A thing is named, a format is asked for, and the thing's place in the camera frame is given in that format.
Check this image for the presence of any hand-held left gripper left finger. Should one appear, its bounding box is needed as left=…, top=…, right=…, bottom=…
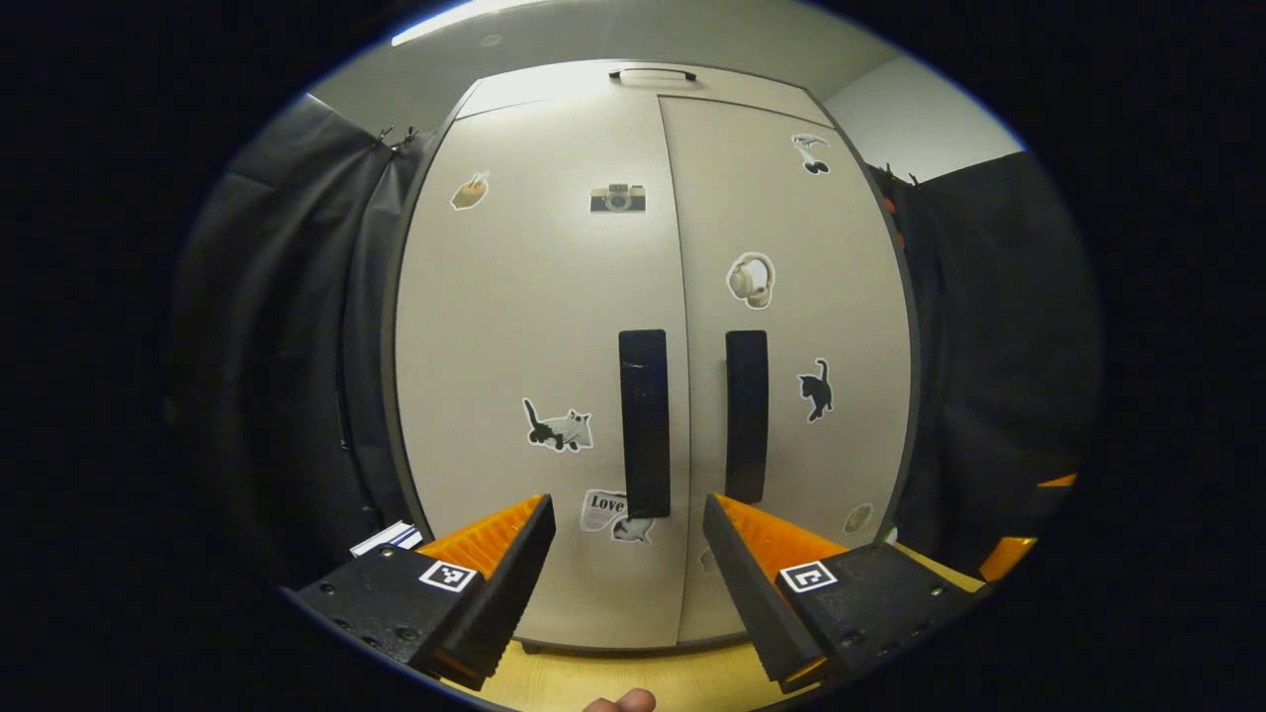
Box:
left=282, top=492, right=558, bottom=693

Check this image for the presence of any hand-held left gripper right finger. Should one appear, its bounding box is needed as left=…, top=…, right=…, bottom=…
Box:
left=701, top=493, right=980, bottom=693

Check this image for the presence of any white cabinet door camera sticker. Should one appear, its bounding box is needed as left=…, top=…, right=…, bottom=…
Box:
left=394, top=94, right=690, bottom=654

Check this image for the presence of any small printed box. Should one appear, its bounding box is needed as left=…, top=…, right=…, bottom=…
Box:
left=349, top=520, right=424, bottom=558

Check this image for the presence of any white cabinet drawer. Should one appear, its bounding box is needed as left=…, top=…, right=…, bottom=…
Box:
left=455, top=59, right=832, bottom=125

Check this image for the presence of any white cabinet door headphone sticker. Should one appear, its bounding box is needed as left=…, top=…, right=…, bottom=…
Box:
left=658, top=96, right=921, bottom=646

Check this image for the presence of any black door handle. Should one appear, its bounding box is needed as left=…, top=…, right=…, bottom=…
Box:
left=618, top=329, right=672, bottom=520
left=724, top=329, right=769, bottom=505

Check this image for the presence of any white grey cabinet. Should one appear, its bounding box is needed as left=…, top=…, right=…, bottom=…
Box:
left=381, top=57, right=923, bottom=656

